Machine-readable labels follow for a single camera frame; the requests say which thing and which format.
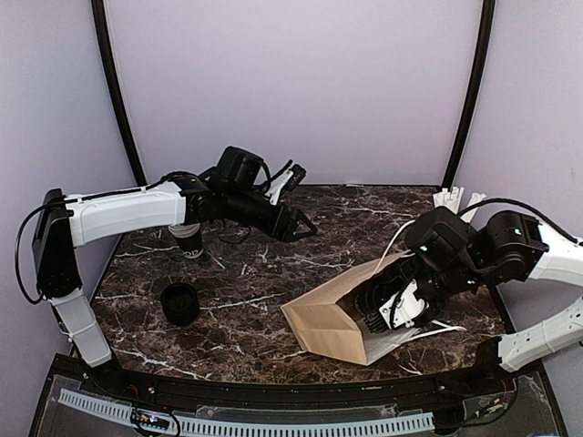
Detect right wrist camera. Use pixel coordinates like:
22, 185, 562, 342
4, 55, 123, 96
379, 279, 428, 330

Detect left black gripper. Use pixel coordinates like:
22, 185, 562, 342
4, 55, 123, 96
224, 187, 318, 243

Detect stack of paper cups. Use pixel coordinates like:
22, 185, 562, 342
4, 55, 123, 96
169, 223, 203, 259

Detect wrapped paper straws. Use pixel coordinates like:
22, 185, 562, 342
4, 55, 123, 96
433, 187, 486, 214

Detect black frame post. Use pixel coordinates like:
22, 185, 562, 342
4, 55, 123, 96
441, 0, 496, 188
90, 0, 147, 186

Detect left black frame post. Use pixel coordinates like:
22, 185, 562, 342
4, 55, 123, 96
90, 0, 147, 186

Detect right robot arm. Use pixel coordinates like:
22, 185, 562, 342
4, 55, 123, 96
354, 200, 582, 333

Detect grey cable duct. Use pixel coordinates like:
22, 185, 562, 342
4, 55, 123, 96
57, 389, 435, 436

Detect right black frame post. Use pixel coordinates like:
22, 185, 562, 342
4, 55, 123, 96
441, 0, 496, 188

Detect stack of black lids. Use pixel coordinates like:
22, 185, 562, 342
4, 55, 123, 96
160, 282, 200, 326

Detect brown paper bag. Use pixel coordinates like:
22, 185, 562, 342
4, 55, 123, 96
281, 252, 465, 366

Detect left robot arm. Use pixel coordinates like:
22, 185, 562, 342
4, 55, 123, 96
27, 146, 317, 397

